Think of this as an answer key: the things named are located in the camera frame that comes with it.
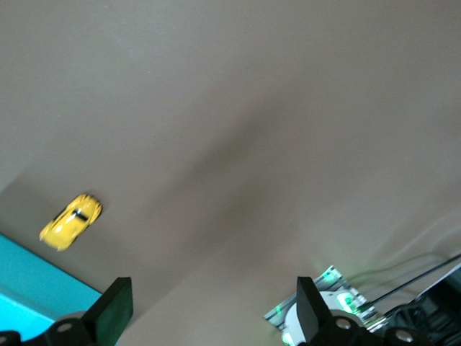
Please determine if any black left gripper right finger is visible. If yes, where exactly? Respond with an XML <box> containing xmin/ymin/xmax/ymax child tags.
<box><xmin>295</xmin><ymin>275</ymin><xmax>335</xmax><ymax>344</ymax></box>

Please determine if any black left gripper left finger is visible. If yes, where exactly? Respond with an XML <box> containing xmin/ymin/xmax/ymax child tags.
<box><xmin>83</xmin><ymin>276</ymin><xmax>135</xmax><ymax>346</ymax></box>

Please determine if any yellow toy beetle car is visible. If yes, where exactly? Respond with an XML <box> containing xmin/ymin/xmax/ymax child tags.
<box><xmin>38</xmin><ymin>193</ymin><xmax>104</xmax><ymax>252</ymax></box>

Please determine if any teal plastic bin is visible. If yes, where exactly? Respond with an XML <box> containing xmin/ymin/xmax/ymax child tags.
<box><xmin>0</xmin><ymin>232</ymin><xmax>104</xmax><ymax>333</ymax></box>

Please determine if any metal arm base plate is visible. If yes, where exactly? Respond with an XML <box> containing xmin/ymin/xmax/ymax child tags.
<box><xmin>262</xmin><ymin>264</ymin><xmax>389</xmax><ymax>337</ymax></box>

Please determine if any long black table cable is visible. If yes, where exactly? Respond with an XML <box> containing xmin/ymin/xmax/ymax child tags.
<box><xmin>366</xmin><ymin>252</ymin><xmax>461</xmax><ymax>308</ymax></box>

